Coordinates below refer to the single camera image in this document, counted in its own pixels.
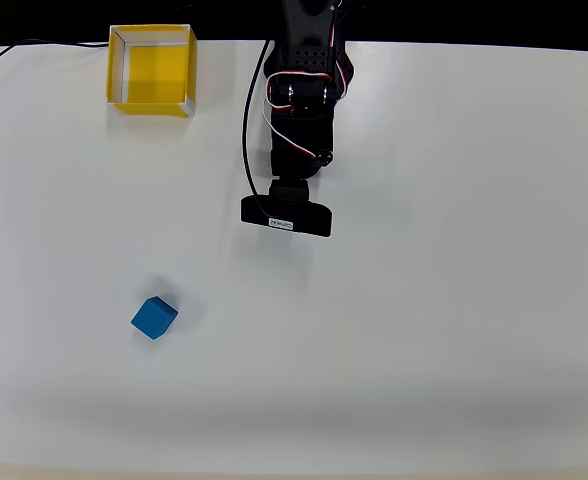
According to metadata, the blue cube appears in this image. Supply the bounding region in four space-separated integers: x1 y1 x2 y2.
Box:
129 295 181 343

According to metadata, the yellow open box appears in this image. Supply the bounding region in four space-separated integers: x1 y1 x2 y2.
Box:
105 23 198 121

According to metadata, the black webcam on gripper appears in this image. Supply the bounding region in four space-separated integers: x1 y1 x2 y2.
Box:
240 178 334 239

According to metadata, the white red servo wire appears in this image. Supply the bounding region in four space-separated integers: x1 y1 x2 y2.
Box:
263 71 336 163
329 0 354 100

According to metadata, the black webcam cable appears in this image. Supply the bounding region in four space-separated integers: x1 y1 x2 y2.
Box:
241 38 273 219

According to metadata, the thin black table cable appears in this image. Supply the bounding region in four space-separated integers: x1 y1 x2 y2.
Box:
0 38 111 76

